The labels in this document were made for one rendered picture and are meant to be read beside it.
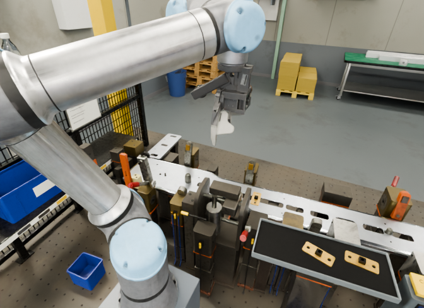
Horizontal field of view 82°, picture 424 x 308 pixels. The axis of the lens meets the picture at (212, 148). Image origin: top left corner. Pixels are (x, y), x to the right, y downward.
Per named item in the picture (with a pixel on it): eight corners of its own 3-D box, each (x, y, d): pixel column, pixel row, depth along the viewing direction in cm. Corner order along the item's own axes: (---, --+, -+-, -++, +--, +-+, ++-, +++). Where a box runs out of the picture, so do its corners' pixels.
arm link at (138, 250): (126, 311, 52) (114, 274, 45) (112, 261, 62) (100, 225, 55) (177, 283, 58) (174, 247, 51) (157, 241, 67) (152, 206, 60)
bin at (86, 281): (107, 271, 112) (103, 259, 107) (91, 291, 104) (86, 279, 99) (88, 263, 115) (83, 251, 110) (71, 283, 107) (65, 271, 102)
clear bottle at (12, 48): (34, 80, 113) (16, 33, 103) (20, 84, 108) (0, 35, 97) (23, 79, 115) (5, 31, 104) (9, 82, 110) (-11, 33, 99)
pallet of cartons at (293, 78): (317, 86, 599) (324, 55, 562) (312, 101, 506) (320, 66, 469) (281, 81, 629) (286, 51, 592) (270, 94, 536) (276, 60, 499)
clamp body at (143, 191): (163, 236, 129) (156, 184, 110) (153, 252, 121) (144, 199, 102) (152, 233, 131) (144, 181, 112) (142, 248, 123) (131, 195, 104)
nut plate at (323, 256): (335, 258, 69) (336, 255, 68) (330, 267, 66) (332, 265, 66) (306, 241, 73) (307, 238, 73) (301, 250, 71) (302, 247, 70)
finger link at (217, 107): (215, 124, 61) (223, 90, 61) (209, 123, 61) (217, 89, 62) (219, 128, 65) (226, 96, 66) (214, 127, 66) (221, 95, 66)
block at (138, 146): (149, 189, 160) (143, 141, 141) (142, 196, 154) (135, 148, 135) (139, 185, 162) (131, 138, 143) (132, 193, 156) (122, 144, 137)
